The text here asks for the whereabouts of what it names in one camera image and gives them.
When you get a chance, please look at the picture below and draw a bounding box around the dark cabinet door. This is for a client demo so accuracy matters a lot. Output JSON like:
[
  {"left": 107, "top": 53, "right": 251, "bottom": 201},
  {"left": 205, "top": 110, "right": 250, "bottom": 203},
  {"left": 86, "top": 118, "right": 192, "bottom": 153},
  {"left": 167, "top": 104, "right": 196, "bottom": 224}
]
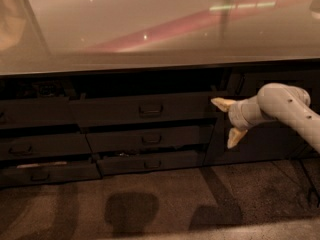
[{"left": 199, "top": 69, "right": 320, "bottom": 165}]

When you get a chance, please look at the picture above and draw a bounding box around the dark drawer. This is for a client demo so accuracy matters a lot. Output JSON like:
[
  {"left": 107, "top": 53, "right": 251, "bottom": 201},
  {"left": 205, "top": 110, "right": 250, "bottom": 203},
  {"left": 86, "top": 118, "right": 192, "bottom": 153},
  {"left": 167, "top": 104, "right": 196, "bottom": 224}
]
[
  {"left": 97, "top": 150, "right": 205, "bottom": 176},
  {"left": 70, "top": 92, "right": 218, "bottom": 127},
  {"left": 0, "top": 133, "right": 91, "bottom": 161},
  {"left": 0, "top": 97, "right": 74, "bottom": 129},
  {"left": 86, "top": 125, "right": 213, "bottom": 153},
  {"left": 0, "top": 162, "right": 101, "bottom": 188}
]

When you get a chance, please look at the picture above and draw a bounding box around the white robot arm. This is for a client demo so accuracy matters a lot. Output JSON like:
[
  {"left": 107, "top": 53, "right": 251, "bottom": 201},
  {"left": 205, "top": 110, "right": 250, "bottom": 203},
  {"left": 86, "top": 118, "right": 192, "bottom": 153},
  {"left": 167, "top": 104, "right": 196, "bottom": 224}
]
[{"left": 211, "top": 83, "right": 320, "bottom": 153}]

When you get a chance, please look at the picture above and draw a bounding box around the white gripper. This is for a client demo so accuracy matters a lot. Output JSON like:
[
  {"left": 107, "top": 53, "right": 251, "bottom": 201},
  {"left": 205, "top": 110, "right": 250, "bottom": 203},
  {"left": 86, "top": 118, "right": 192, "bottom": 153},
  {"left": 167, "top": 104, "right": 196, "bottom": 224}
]
[{"left": 211, "top": 96, "right": 267, "bottom": 149}]

